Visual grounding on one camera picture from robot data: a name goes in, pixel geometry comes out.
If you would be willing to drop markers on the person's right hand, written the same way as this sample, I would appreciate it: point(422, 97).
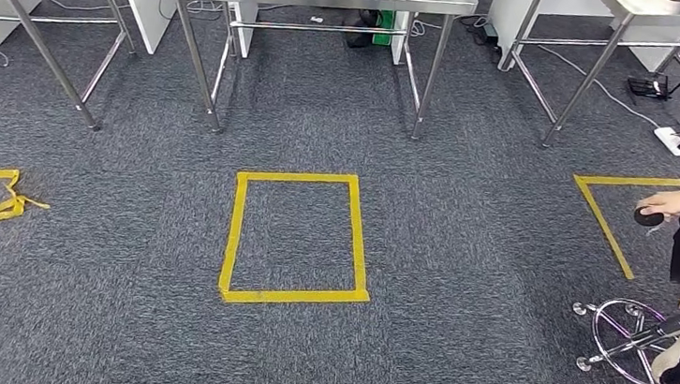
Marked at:
point(669, 202)

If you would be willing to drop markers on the black round handheld controller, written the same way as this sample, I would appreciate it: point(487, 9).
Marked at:
point(648, 219)

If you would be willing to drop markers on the white power strip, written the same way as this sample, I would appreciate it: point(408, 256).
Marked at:
point(672, 140)

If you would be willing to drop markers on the black router with antennas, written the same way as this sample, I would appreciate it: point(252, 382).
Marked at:
point(649, 88)

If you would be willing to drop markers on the chrome chair base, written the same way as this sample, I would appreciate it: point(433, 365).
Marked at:
point(644, 337)

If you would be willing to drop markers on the black power adapter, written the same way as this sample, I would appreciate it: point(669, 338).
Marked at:
point(487, 33)

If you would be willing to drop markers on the green box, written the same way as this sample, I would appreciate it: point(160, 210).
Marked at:
point(383, 29)

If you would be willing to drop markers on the small black bag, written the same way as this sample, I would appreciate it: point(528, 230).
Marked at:
point(358, 30)

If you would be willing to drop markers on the yellow floor tape square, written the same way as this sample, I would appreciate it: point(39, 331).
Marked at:
point(292, 297)

